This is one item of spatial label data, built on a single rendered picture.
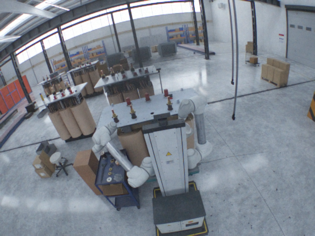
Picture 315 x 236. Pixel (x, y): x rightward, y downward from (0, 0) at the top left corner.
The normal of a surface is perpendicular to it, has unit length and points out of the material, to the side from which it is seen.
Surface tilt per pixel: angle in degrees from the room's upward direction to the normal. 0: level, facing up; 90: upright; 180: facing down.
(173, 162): 90
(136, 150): 90
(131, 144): 90
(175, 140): 90
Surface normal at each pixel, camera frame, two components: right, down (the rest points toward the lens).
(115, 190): -0.09, -0.52
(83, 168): 0.15, 0.51
